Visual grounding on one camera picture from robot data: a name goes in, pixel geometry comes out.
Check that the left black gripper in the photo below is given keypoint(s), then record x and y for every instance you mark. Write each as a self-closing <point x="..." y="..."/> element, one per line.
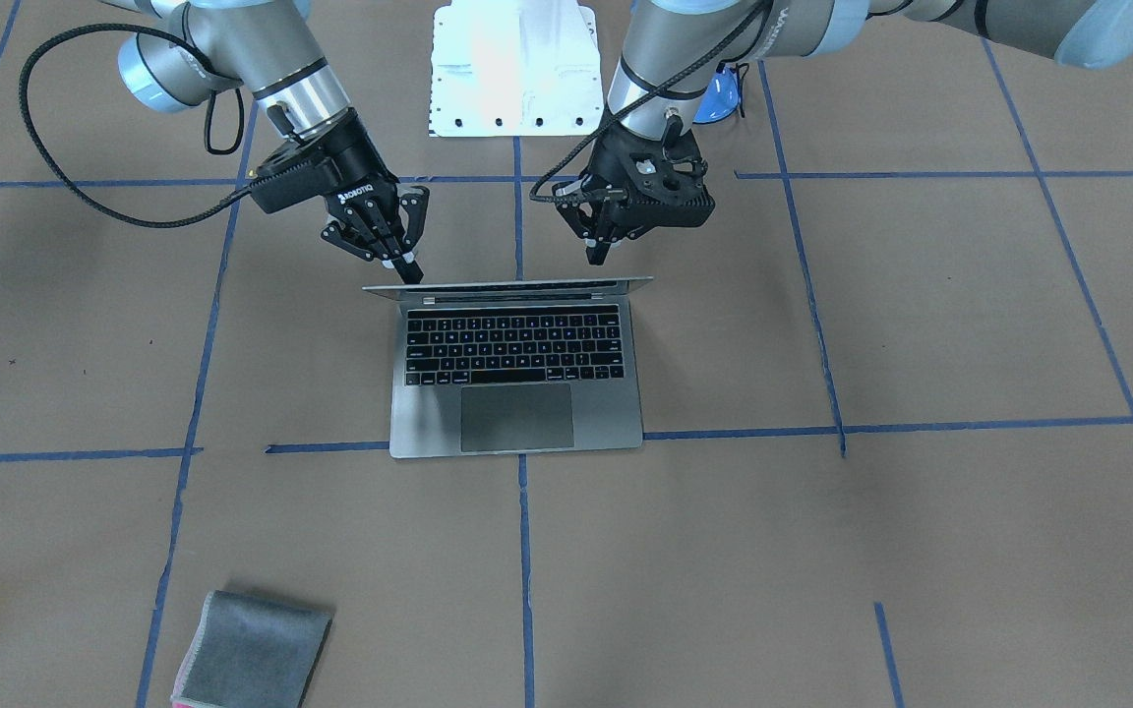
<point x="597" y="167"/>

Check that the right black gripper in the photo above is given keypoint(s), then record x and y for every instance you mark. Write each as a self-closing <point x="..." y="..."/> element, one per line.
<point x="354" y="169"/>

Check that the grey laptop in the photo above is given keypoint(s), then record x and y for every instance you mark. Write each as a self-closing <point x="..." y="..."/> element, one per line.
<point x="513" y="367"/>

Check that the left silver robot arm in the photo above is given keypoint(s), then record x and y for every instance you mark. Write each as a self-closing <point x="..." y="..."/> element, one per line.
<point x="672" y="48"/>

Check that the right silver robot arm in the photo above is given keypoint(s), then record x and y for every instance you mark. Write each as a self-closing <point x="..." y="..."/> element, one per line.
<point x="266" y="46"/>

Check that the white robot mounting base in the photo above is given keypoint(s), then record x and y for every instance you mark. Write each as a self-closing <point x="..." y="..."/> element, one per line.
<point x="515" y="68"/>

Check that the blue desk lamp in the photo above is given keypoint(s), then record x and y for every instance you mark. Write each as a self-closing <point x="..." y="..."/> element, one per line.
<point x="724" y="97"/>

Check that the folded grey cloth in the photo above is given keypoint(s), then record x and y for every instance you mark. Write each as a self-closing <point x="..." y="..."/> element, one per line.
<point x="250" y="652"/>

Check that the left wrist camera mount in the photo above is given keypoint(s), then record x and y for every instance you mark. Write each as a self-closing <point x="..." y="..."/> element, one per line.
<point x="664" y="186"/>

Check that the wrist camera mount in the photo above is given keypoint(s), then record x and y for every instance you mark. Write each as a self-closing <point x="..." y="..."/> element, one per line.
<point x="664" y="186"/>
<point x="292" y="174"/>

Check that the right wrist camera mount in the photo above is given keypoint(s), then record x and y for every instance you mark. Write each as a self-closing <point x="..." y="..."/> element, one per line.
<point x="292" y="174"/>

